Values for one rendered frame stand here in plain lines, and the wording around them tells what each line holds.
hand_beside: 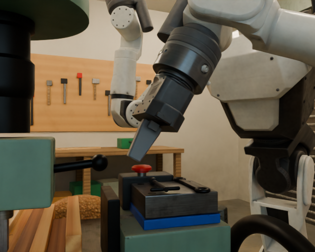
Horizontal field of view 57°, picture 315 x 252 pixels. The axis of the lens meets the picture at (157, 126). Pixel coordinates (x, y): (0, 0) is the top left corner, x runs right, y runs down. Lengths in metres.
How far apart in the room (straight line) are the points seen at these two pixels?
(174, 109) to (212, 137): 4.02
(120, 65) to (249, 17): 0.48
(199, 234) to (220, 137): 4.14
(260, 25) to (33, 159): 0.34
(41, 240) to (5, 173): 0.09
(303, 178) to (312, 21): 0.56
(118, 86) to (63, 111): 2.86
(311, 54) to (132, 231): 0.33
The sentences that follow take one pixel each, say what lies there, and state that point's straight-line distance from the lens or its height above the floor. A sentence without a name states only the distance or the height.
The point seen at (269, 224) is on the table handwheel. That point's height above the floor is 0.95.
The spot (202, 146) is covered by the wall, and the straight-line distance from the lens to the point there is 4.32.
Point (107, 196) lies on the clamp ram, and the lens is 0.38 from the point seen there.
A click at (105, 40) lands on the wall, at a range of 3.92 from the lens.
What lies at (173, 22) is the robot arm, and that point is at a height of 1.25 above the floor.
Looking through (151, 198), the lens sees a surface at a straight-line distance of 0.36.
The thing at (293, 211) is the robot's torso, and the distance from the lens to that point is 0.96.
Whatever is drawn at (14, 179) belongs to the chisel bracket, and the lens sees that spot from 0.32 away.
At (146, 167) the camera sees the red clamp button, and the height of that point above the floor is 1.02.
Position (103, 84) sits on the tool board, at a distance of 3.77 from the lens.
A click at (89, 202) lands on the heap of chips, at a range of 0.63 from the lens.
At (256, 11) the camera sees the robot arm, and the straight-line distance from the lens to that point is 0.45.
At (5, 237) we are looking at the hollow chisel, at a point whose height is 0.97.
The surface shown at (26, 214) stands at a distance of 0.54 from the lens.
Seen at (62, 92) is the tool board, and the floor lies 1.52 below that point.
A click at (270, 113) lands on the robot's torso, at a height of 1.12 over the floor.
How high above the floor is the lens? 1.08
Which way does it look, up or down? 1 degrees up
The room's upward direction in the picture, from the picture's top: straight up
